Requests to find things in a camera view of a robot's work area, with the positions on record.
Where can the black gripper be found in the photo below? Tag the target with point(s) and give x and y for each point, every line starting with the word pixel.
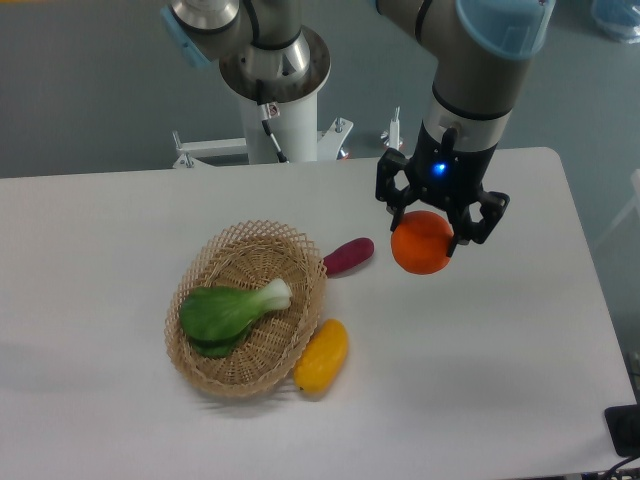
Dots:
pixel 450 167

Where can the orange fruit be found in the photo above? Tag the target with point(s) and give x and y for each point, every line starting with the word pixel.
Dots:
pixel 420 243

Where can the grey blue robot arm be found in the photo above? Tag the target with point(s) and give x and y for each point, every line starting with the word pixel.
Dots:
pixel 483 51

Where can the woven wicker basket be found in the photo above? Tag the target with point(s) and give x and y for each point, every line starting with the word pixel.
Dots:
pixel 248 256

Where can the purple sweet potato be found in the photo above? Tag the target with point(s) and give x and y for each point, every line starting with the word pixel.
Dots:
pixel 348 256

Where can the yellow corn cob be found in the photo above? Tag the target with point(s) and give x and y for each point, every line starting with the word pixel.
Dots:
pixel 323 358

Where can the green bok choy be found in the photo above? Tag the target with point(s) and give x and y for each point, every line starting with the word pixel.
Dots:
pixel 217 319

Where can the blue plastic bag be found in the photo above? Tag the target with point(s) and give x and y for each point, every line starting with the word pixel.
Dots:
pixel 619 19

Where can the black device at table edge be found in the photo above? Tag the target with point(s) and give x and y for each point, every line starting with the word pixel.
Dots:
pixel 623 426

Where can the white bracket with clamp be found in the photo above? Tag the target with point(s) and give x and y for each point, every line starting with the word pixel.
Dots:
pixel 391 138

